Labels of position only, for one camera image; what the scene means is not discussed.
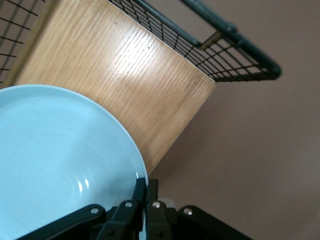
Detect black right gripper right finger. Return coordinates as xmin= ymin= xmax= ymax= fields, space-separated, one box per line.
xmin=145 ymin=178 xmax=254 ymax=240

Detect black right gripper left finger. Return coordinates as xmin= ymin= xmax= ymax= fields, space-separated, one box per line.
xmin=16 ymin=176 xmax=146 ymax=240

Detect black wire rack wooden shelf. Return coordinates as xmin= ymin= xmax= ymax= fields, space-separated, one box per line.
xmin=0 ymin=0 xmax=283 ymax=176

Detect light blue round plate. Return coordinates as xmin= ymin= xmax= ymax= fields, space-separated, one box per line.
xmin=0 ymin=84 xmax=149 ymax=240

